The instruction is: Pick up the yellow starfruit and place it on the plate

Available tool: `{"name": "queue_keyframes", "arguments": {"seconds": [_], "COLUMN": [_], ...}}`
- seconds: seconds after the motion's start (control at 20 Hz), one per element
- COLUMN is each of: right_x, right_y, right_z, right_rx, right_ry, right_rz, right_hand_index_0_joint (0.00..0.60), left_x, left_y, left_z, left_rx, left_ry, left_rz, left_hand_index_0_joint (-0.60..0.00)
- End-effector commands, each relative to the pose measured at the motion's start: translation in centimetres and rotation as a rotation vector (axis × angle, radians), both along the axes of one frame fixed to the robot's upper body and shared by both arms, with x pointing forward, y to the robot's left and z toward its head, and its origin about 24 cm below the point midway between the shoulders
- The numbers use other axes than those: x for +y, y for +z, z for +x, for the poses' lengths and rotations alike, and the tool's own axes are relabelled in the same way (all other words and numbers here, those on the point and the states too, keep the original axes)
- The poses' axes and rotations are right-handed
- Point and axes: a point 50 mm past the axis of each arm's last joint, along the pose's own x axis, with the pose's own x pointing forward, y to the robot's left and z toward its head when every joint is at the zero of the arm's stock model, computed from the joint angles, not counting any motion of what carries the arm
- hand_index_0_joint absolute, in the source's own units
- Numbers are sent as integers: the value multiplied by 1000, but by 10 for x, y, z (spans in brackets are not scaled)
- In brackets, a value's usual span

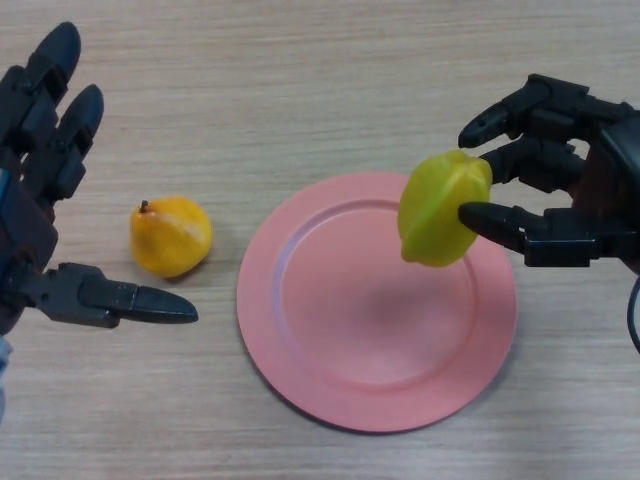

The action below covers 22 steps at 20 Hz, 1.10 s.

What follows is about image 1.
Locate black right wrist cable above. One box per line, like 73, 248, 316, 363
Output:
627, 277, 640, 356

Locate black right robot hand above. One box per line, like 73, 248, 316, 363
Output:
457, 73, 640, 276

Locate orange-yellow pear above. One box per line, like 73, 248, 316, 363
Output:
129, 196, 215, 279

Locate yellow starfruit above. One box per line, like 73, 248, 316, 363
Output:
398, 148, 494, 269

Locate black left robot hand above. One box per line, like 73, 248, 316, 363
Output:
0, 21, 200, 335

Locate pink round plate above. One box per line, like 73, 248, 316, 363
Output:
236, 172, 518, 434

